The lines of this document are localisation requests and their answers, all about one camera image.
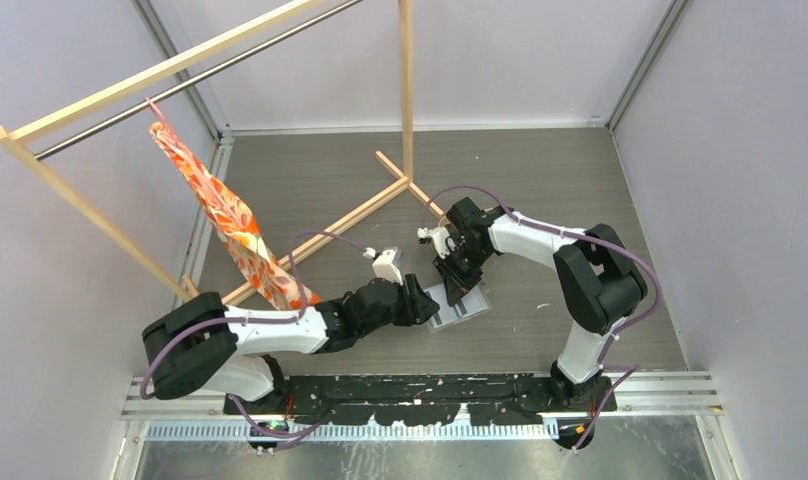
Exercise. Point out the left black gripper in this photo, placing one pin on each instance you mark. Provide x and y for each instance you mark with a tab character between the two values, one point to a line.
417	306

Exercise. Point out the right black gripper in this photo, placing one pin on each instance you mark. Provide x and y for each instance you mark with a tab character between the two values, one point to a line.
456	283

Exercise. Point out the striped credit card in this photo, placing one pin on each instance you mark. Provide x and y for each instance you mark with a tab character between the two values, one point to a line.
446	315

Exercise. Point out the white credit card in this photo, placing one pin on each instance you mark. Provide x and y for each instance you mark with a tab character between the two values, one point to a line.
474	303

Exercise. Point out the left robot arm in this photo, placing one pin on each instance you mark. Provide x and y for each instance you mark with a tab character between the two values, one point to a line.
205	344

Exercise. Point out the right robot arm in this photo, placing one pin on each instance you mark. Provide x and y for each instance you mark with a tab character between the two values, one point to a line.
601	285

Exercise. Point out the floral orange cloth bag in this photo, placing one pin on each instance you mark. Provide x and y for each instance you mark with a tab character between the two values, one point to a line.
236	227

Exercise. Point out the metal rack rod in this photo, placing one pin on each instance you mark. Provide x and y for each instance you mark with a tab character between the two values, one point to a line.
170	67

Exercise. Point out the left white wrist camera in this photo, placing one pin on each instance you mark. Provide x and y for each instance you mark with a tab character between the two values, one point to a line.
385	263

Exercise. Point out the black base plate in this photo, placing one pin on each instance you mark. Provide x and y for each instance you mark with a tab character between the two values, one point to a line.
424	400

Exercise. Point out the aluminium frame rail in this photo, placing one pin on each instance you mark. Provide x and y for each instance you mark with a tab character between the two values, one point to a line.
642	394

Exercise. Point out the pink wire hanger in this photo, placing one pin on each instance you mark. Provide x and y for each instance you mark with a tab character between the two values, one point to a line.
154	108

